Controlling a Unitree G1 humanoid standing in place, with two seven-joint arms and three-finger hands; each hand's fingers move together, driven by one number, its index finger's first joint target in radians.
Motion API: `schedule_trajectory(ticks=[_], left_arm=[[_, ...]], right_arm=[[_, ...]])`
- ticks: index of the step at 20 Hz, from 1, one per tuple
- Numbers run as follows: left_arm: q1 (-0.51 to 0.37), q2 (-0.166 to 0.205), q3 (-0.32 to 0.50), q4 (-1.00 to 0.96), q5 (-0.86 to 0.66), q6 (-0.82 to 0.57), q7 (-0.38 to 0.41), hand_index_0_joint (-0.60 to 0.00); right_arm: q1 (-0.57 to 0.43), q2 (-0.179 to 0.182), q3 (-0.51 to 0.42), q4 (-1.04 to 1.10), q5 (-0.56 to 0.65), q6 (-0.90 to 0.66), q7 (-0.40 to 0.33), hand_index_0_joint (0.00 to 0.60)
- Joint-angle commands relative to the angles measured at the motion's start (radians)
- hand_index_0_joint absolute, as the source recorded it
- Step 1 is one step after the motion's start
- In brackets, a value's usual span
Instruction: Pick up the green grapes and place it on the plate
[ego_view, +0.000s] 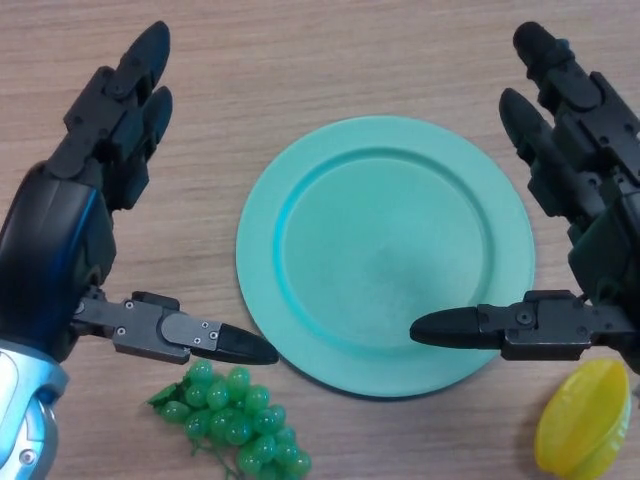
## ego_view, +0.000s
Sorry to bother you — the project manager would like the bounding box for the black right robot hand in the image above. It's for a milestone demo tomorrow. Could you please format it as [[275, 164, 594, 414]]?
[[408, 20, 640, 375]]

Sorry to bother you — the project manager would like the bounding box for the green grape bunch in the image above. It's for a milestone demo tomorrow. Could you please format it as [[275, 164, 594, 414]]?
[[146, 359, 314, 480]]

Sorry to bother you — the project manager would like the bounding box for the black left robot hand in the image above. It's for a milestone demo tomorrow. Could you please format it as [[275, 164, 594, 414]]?
[[0, 20, 280, 366]]

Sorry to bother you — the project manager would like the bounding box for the yellow starfruit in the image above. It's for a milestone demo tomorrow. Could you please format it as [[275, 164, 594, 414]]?
[[533, 358, 631, 475]]

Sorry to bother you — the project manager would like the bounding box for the teal round plate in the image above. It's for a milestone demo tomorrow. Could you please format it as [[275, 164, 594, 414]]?
[[235, 115, 536, 400]]

